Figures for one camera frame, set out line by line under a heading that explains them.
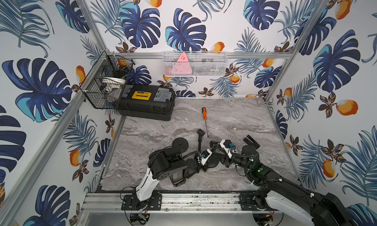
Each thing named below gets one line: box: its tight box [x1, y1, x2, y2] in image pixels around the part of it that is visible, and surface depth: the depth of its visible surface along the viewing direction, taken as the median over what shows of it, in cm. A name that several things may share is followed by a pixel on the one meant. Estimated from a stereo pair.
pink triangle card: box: [170, 52, 193, 75], surface depth 92 cm
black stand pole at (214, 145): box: [209, 140, 221, 152], surface depth 74 cm
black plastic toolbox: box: [117, 84, 176, 122], surface depth 102 cm
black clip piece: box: [243, 134, 261, 150], surface depth 97 cm
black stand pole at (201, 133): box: [196, 128, 205, 154], surface depth 99 cm
